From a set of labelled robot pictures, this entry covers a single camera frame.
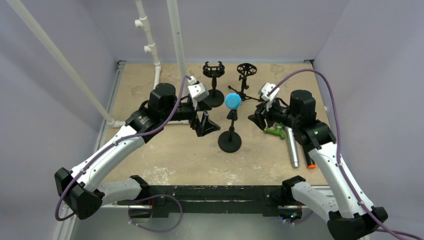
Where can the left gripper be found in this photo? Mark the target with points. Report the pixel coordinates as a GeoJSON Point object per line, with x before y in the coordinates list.
{"type": "Point", "coordinates": [206, 125]}

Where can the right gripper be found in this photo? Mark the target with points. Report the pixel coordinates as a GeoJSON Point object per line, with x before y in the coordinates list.
{"type": "Point", "coordinates": [263, 117]}

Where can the black clip round-base stand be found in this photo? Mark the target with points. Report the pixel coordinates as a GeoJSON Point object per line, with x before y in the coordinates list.
{"type": "Point", "coordinates": [230, 141]}

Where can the black shock-mount round-base stand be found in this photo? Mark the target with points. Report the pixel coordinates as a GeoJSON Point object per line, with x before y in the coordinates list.
{"type": "Point", "coordinates": [215, 97]}

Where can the blue microphone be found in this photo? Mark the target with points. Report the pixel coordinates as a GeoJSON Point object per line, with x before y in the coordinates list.
{"type": "Point", "coordinates": [232, 101]}

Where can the silver grey microphone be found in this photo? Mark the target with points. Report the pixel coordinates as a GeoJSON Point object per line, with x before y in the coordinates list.
{"type": "Point", "coordinates": [292, 147]}

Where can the black tripod mic stand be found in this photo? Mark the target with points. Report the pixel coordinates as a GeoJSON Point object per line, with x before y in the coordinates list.
{"type": "Point", "coordinates": [245, 70]}

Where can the black microphone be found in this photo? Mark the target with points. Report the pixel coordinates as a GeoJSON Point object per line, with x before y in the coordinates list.
{"type": "Point", "coordinates": [310, 163]}

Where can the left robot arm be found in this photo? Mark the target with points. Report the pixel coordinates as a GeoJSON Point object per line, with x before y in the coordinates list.
{"type": "Point", "coordinates": [81, 188]}

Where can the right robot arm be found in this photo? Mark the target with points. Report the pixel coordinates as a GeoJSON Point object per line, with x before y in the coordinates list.
{"type": "Point", "coordinates": [349, 214]}

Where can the green tap faucet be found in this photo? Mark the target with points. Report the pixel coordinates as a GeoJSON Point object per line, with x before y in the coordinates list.
{"type": "Point", "coordinates": [276, 130]}

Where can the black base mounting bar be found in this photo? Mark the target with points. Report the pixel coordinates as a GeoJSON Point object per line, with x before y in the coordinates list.
{"type": "Point", "coordinates": [267, 200]}

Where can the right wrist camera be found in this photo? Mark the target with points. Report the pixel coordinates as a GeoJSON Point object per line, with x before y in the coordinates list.
{"type": "Point", "coordinates": [268, 93]}

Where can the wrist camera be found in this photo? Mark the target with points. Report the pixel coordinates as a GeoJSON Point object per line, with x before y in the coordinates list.
{"type": "Point", "coordinates": [268, 93]}
{"type": "Point", "coordinates": [196, 89]}

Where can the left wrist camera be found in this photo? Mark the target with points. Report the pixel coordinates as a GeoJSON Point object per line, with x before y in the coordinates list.
{"type": "Point", "coordinates": [196, 89]}

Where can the white PVC pipe frame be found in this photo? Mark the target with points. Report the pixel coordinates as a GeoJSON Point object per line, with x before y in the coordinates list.
{"type": "Point", "coordinates": [142, 23]}

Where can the aluminium rail frame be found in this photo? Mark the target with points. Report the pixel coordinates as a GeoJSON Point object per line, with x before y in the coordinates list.
{"type": "Point", "coordinates": [349, 214]}

